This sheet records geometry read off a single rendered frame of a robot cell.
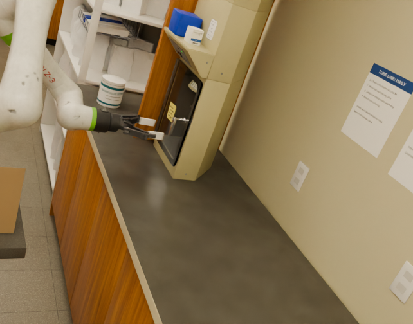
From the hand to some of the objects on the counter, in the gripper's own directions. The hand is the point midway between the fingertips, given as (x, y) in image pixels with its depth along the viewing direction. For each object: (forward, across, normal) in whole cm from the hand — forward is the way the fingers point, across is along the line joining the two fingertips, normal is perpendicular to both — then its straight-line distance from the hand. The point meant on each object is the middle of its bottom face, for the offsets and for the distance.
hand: (155, 128), depth 191 cm
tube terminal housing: (+25, +11, +20) cm, 34 cm away
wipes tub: (-1, +72, +20) cm, 74 cm away
